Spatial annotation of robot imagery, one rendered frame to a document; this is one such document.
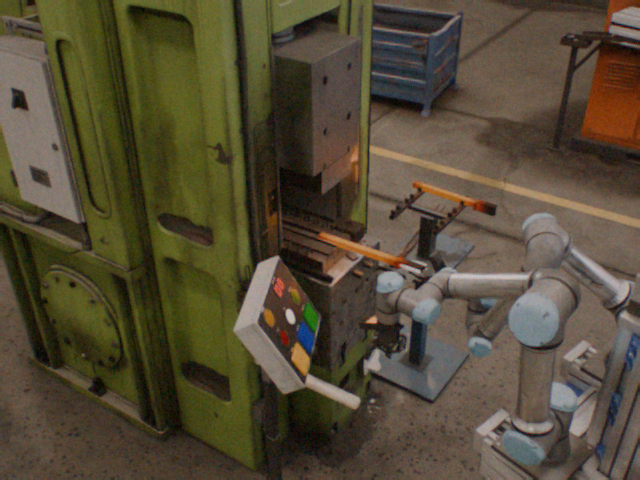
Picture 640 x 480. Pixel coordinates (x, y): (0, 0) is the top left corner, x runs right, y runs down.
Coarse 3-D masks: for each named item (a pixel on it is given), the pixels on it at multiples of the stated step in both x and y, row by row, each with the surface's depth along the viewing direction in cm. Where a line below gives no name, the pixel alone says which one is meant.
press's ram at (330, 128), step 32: (320, 32) 240; (288, 64) 220; (320, 64) 219; (352, 64) 236; (288, 96) 226; (320, 96) 225; (352, 96) 243; (288, 128) 232; (320, 128) 231; (352, 128) 250; (288, 160) 239; (320, 160) 237
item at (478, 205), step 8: (416, 184) 317; (424, 184) 317; (432, 192) 313; (440, 192) 311; (448, 192) 310; (456, 200) 307; (464, 200) 305; (472, 200) 304; (480, 200) 302; (480, 208) 303; (488, 208) 300
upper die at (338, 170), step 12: (348, 156) 254; (324, 168) 242; (336, 168) 249; (348, 168) 256; (288, 180) 251; (300, 180) 248; (312, 180) 245; (324, 180) 244; (336, 180) 251; (312, 192) 247; (324, 192) 246
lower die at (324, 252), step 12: (288, 216) 287; (288, 228) 278; (312, 228) 278; (324, 228) 279; (288, 240) 273; (300, 240) 272; (312, 240) 272; (324, 240) 270; (348, 240) 275; (288, 252) 269; (300, 252) 267; (312, 252) 267; (324, 252) 265; (336, 252) 269; (312, 264) 265; (324, 264) 263
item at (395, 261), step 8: (328, 240) 270; (336, 240) 268; (344, 240) 268; (344, 248) 267; (352, 248) 265; (360, 248) 263; (368, 248) 263; (368, 256) 262; (376, 256) 260; (384, 256) 259; (392, 256) 259; (400, 256) 257; (392, 264) 257; (400, 264) 256; (408, 264) 253; (416, 264) 253
